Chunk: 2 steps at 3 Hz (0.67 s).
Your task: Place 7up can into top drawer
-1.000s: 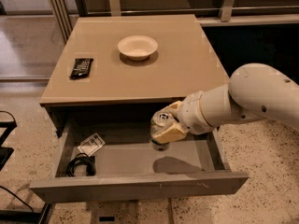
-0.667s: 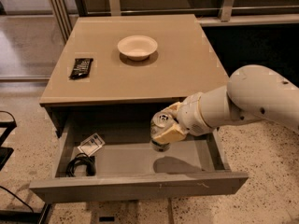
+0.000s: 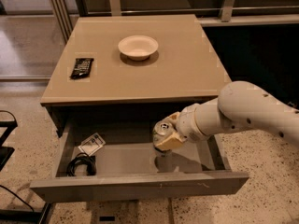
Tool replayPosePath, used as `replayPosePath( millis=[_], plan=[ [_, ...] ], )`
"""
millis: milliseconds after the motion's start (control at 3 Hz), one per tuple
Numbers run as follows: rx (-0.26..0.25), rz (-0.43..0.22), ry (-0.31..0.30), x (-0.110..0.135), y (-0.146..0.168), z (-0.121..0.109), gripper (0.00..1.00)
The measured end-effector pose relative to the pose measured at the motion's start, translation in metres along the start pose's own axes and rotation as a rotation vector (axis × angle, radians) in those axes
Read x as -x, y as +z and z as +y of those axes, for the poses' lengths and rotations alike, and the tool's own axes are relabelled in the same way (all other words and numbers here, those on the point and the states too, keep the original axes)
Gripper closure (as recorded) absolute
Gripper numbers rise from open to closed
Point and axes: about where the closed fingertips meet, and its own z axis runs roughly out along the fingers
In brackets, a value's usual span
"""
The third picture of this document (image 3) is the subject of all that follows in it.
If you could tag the white paper tag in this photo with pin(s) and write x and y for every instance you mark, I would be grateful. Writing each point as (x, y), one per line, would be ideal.
(91, 144)

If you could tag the wooden metal background shelf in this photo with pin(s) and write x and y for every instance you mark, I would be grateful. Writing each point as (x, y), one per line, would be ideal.
(209, 12)

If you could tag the green white 7up can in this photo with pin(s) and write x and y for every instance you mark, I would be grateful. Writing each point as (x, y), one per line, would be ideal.
(161, 130)

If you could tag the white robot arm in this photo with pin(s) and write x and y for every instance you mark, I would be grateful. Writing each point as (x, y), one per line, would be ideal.
(240, 106)

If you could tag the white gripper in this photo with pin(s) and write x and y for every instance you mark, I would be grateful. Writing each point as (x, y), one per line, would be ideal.
(188, 124)

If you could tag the grey open top drawer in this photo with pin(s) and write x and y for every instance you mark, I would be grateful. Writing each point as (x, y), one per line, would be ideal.
(129, 168)

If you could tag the white paper bowl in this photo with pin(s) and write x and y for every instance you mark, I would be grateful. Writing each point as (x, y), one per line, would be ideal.
(138, 47)

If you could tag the beige top drawer cabinet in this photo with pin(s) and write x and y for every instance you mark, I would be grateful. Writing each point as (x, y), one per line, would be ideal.
(184, 68)

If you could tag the black chair frame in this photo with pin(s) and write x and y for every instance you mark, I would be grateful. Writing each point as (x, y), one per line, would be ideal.
(9, 126)

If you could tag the black snack packet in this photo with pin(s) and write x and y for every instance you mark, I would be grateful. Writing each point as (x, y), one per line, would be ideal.
(82, 68)

